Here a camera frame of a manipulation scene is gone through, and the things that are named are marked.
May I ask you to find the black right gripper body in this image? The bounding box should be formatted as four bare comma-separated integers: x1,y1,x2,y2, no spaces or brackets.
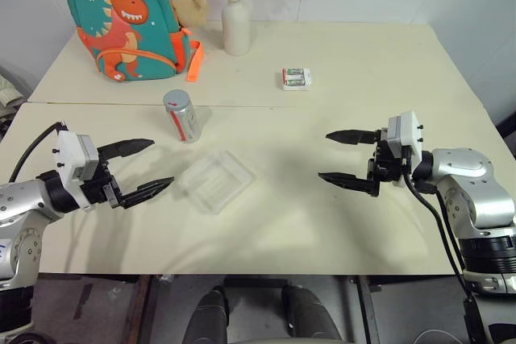
366,129,412,189

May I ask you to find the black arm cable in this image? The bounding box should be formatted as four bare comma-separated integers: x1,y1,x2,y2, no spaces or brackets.
402,158,491,344
7,120,68,184

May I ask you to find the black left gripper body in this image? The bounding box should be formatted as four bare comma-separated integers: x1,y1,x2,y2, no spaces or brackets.
80,161,123,210

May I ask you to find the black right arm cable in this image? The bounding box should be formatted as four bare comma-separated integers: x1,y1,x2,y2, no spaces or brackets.
402,158,491,344

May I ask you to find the white cushioned object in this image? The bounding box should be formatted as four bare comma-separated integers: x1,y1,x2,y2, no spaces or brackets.
0,64,27,119

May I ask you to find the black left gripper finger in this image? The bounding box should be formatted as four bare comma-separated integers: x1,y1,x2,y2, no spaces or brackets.
98,138,156,164
119,176,175,210

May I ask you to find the clear plastic jar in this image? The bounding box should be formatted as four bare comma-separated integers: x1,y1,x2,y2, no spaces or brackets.
162,89,202,144

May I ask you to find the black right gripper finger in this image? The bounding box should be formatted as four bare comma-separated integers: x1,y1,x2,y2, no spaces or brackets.
318,172,381,199
324,129,382,147

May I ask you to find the teal dinosaur backpack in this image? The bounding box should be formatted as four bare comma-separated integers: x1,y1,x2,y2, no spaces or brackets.
65,0,203,84

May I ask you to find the clear plastic tray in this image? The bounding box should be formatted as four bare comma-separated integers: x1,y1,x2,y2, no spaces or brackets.
177,150,258,216

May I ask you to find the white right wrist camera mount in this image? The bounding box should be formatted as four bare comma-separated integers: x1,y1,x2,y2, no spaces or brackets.
381,110,423,160

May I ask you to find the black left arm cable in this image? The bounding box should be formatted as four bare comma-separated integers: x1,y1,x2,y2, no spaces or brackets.
7,120,68,184

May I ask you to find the tan plush toy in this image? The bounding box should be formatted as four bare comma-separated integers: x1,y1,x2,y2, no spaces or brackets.
172,0,210,27

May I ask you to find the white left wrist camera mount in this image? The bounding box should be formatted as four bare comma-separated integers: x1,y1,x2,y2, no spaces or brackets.
52,130,100,183

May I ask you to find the white ceramic vase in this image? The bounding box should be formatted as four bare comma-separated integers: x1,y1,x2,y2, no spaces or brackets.
221,0,253,56

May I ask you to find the pack of batteries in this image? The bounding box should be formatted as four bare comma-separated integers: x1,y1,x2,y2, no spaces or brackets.
278,66,314,92

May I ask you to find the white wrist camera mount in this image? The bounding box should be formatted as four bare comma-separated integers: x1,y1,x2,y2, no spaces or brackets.
52,130,100,183
381,110,423,160

